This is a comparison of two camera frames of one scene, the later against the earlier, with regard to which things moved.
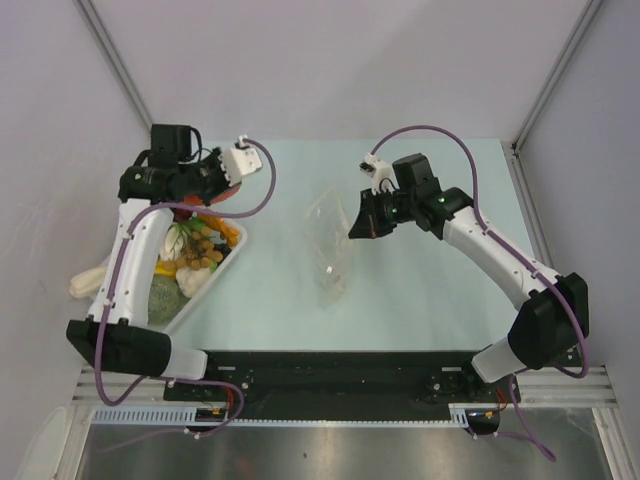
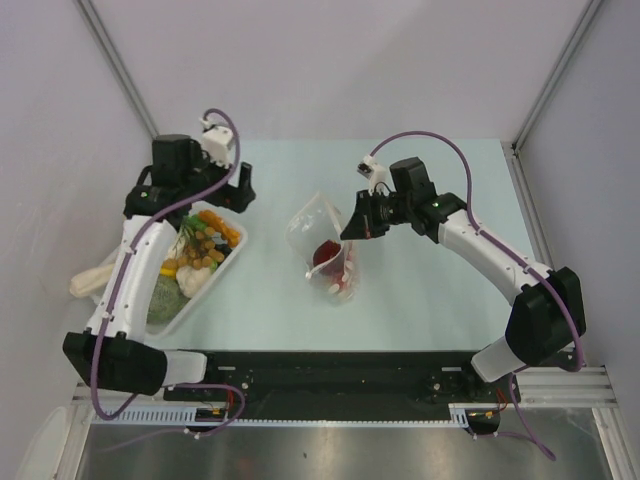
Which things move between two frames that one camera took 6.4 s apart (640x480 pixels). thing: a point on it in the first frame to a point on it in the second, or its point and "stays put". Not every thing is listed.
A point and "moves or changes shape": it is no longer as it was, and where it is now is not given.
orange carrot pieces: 229,233 stays put
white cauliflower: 190,280 stays put
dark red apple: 195,199 moves or changes shape
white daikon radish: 88,284 stays put
